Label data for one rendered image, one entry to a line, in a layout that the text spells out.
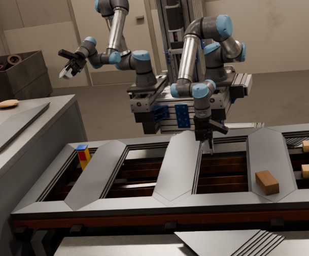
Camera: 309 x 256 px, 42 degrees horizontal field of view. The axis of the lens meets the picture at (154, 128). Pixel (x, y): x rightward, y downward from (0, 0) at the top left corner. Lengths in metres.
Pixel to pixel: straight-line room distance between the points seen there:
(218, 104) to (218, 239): 1.10
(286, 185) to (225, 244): 0.40
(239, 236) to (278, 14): 4.56
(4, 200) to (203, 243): 0.99
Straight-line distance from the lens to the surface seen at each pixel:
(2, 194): 2.09
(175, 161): 2.12
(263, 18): 5.95
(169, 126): 2.83
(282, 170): 1.95
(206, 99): 1.89
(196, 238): 1.68
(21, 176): 2.23
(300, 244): 1.70
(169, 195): 1.86
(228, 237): 1.67
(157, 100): 2.77
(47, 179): 2.28
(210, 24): 2.19
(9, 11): 7.47
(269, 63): 6.10
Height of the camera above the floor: 1.85
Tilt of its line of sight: 23 degrees down
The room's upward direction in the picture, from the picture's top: 11 degrees counter-clockwise
